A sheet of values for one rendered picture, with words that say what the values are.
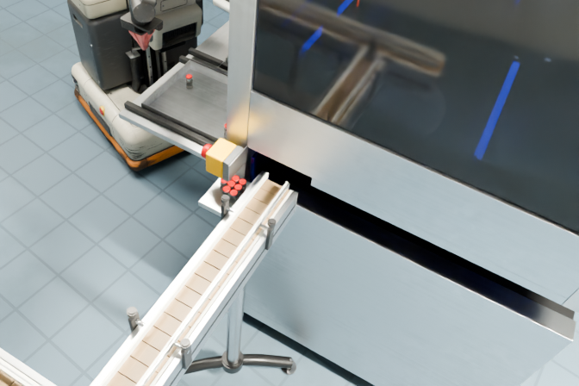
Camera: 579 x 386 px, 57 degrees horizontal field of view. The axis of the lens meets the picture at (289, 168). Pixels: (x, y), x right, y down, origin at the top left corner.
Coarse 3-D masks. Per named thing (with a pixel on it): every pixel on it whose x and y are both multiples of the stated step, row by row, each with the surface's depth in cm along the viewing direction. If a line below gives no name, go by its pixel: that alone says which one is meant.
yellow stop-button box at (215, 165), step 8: (216, 144) 140; (224, 144) 140; (232, 144) 141; (208, 152) 138; (216, 152) 138; (224, 152) 139; (232, 152) 139; (240, 152) 140; (208, 160) 139; (216, 160) 137; (224, 160) 137; (232, 160) 137; (208, 168) 142; (216, 168) 140; (224, 168) 138; (224, 176) 140
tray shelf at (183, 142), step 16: (224, 32) 199; (208, 48) 191; (224, 48) 192; (160, 80) 177; (144, 96) 171; (128, 112) 166; (144, 128) 164; (160, 128) 163; (176, 144) 161; (192, 144) 160
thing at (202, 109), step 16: (192, 64) 180; (176, 80) 177; (208, 80) 179; (224, 80) 178; (160, 96) 172; (176, 96) 172; (192, 96) 173; (208, 96) 174; (224, 96) 175; (160, 112) 163; (176, 112) 168; (192, 112) 168; (208, 112) 169; (224, 112) 170; (192, 128) 160; (208, 128) 164
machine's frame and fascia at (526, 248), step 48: (288, 144) 134; (336, 144) 126; (336, 192) 137; (384, 192) 128; (432, 192) 121; (480, 192) 114; (432, 240) 131; (480, 240) 123; (528, 240) 116; (576, 240) 110; (528, 288) 126; (576, 288) 118
